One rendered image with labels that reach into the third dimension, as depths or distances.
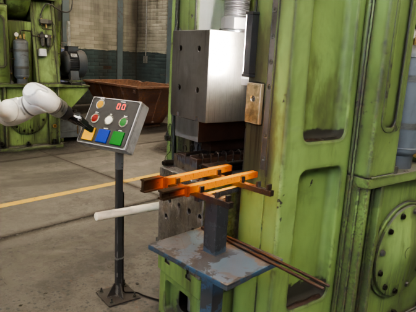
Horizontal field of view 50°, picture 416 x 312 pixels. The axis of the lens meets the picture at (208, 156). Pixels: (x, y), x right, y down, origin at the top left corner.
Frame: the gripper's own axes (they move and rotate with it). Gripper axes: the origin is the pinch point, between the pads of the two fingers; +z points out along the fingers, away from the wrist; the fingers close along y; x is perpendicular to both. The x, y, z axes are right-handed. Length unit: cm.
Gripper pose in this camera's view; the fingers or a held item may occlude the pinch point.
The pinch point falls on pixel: (88, 127)
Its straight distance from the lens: 237.4
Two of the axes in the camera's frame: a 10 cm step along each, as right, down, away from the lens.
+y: 8.7, 1.5, -4.7
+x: 2.9, -9.3, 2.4
